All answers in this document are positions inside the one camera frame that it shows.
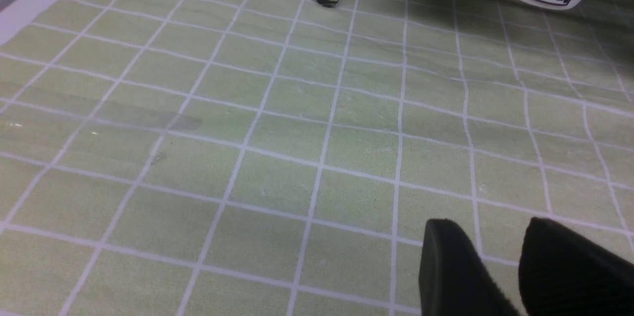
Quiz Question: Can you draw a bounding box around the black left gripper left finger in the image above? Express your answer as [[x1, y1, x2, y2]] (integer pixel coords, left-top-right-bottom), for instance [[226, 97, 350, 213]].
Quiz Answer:
[[419, 218, 520, 316]]

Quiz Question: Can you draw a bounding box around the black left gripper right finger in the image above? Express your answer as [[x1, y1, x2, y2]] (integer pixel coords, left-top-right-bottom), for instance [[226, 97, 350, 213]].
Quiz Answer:
[[518, 217, 634, 316]]

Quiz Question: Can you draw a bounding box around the green checkered tablecloth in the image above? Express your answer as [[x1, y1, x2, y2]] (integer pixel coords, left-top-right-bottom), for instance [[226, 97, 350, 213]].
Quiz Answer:
[[0, 0, 633, 316]]

